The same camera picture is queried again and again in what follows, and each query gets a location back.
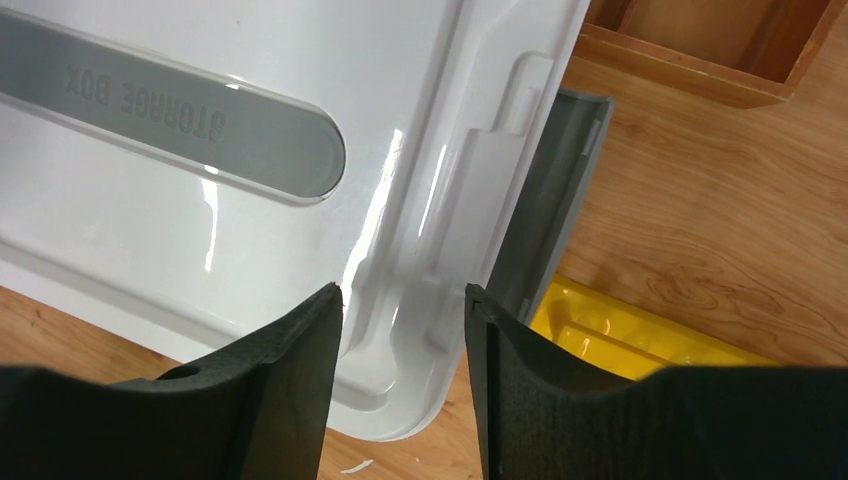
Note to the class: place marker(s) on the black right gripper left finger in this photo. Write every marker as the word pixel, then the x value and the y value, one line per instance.
pixel 256 408

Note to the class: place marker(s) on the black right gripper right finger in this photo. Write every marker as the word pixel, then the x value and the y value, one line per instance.
pixel 543 413

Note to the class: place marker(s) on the white plastic bin lid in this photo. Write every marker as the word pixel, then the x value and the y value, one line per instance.
pixel 182 173

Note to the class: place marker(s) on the yellow test tube rack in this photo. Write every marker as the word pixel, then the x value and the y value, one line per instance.
pixel 626 340

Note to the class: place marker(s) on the wooden compartment tray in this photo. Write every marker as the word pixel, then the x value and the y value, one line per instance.
pixel 743 54

